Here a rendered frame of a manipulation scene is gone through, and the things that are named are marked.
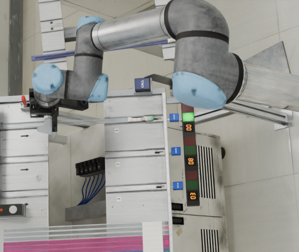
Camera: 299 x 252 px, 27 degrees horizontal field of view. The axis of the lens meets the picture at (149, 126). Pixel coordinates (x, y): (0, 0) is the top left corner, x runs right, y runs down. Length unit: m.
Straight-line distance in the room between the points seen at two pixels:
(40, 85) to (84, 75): 0.12
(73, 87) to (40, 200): 0.51
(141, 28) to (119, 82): 1.87
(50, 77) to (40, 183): 0.51
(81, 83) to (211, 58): 0.42
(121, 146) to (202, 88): 0.73
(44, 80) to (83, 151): 0.90
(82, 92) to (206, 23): 0.43
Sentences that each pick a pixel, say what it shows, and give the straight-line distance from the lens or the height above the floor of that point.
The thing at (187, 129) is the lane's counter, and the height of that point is 0.66.
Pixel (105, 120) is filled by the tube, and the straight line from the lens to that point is 2.01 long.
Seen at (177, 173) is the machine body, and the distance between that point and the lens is 2.46.
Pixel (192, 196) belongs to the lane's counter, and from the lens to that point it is 1.96.
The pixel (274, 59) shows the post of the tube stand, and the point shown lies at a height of 0.01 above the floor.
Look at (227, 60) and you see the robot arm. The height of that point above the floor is 1.11.
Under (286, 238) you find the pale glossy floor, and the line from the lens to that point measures 2.54.
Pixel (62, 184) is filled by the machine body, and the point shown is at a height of 0.62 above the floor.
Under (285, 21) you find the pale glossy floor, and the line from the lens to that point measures 2.70.
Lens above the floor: 2.11
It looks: 43 degrees down
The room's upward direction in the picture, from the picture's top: 78 degrees counter-clockwise
